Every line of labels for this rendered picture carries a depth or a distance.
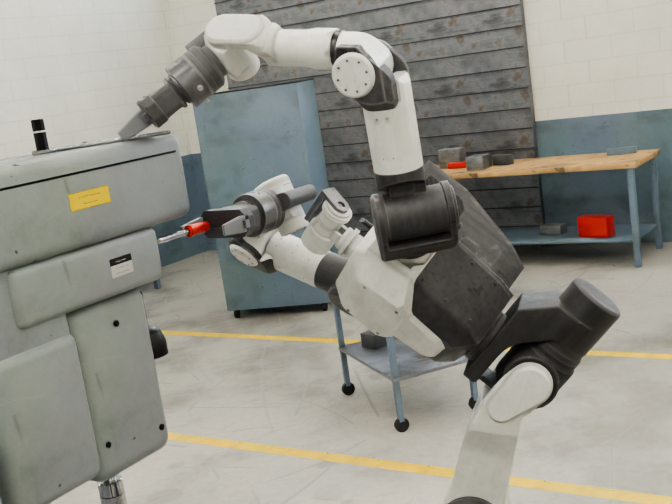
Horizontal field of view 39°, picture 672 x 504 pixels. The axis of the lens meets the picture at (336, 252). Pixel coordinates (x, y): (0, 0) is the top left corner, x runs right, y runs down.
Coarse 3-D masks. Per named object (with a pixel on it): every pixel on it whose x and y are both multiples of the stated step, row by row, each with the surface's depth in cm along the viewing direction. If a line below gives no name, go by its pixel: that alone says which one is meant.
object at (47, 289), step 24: (120, 240) 167; (144, 240) 171; (48, 264) 153; (72, 264) 157; (96, 264) 162; (120, 264) 166; (144, 264) 171; (24, 288) 149; (48, 288) 153; (72, 288) 157; (96, 288) 162; (120, 288) 166; (24, 312) 149; (48, 312) 153
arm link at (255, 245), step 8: (272, 232) 222; (232, 240) 219; (240, 240) 219; (248, 240) 219; (256, 240) 220; (264, 240) 221; (248, 248) 219; (256, 248) 219; (264, 248) 221; (256, 256) 220
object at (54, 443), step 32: (32, 352) 151; (64, 352) 156; (0, 384) 145; (32, 384) 150; (64, 384) 156; (0, 416) 146; (32, 416) 150; (64, 416) 156; (0, 448) 146; (32, 448) 150; (64, 448) 155; (96, 448) 162; (0, 480) 147; (32, 480) 150; (64, 480) 155
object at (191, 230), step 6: (204, 222) 184; (186, 228) 181; (192, 228) 181; (198, 228) 182; (204, 228) 183; (168, 234) 177; (174, 234) 178; (180, 234) 179; (186, 234) 180; (192, 234) 181; (162, 240) 176; (168, 240) 177
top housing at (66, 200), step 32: (0, 160) 166; (32, 160) 152; (64, 160) 155; (96, 160) 161; (128, 160) 167; (160, 160) 173; (0, 192) 145; (32, 192) 150; (64, 192) 155; (96, 192) 160; (128, 192) 167; (160, 192) 173; (0, 224) 145; (32, 224) 150; (64, 224) 155; (96, 224) 160; (128, 224) 167; (0, 256) 145; (32, 256) 150
